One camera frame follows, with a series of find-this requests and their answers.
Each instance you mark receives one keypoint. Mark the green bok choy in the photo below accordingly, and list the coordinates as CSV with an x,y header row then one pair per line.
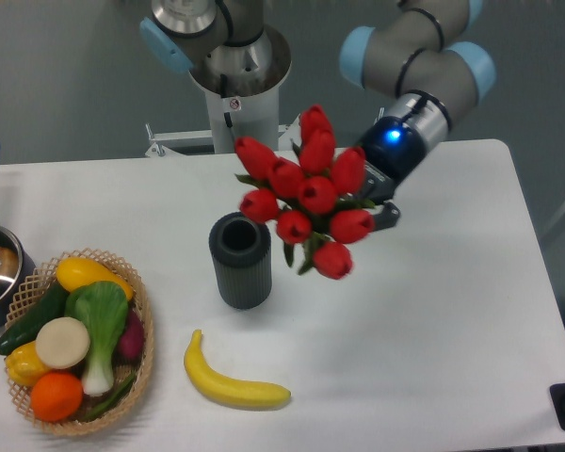
x,y
102,308

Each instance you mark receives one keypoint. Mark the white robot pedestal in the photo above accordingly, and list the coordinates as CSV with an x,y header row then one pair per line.
x,y
240,85

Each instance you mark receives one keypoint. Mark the red tulip bouquet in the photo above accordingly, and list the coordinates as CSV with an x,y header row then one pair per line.
x,y
311,200

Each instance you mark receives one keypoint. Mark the woven wicker basket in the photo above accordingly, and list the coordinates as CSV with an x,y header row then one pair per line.
x,y
31,290

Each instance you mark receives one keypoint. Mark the yellow bell pepper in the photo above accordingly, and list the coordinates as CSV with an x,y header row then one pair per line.
x,y
24,365

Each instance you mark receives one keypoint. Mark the dark grey ribbed vase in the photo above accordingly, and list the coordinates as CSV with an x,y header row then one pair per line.
x,y
241,255

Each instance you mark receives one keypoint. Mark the orange fruit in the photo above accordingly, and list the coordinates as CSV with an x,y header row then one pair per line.
x,y
56,396

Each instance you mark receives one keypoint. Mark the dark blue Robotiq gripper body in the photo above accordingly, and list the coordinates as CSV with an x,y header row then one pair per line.
x,y
393,148

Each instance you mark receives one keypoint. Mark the green cucumber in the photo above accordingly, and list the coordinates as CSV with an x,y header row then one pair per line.
x,y
26,329

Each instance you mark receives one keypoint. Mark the beige round slice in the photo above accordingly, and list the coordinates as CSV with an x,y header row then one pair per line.
x,y
62,343

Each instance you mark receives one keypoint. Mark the yellow squash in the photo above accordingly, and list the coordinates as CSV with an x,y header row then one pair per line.
x,y
75,272

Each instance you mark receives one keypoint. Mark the yellow banana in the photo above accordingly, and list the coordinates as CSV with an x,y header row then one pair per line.
x,y
225,390

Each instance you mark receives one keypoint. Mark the purple sweet potato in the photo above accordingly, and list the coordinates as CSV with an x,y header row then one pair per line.
x,y
131,342

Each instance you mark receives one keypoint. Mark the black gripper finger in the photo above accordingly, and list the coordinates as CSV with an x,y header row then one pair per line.
x,y
385,216

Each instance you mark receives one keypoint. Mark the green bean pod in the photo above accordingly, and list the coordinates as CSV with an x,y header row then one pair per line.
x,y
112,400

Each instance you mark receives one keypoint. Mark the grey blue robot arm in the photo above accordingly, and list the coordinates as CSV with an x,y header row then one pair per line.
x,y
434,78

